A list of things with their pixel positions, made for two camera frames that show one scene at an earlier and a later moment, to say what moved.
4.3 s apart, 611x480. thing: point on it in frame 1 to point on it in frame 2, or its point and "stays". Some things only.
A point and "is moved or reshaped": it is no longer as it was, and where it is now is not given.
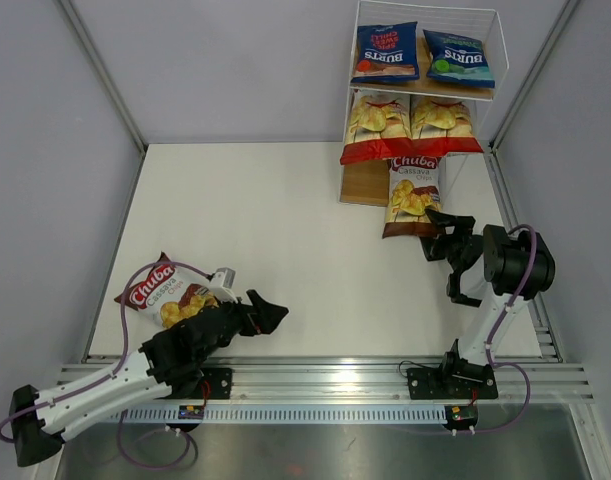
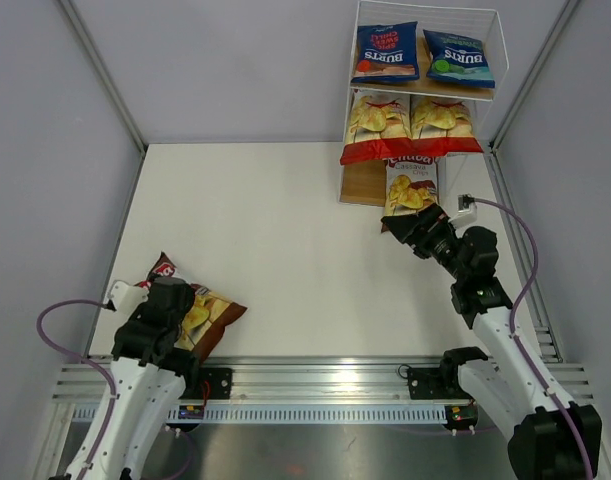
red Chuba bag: x=378 y=126 stays
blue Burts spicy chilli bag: x=386 y=52 stays
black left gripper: x=259 y=317 to x=189 y=292
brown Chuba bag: x=170 y=293 is moved or reshaped
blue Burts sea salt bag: x=457 y=60 stays
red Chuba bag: x=442 y=125 stays
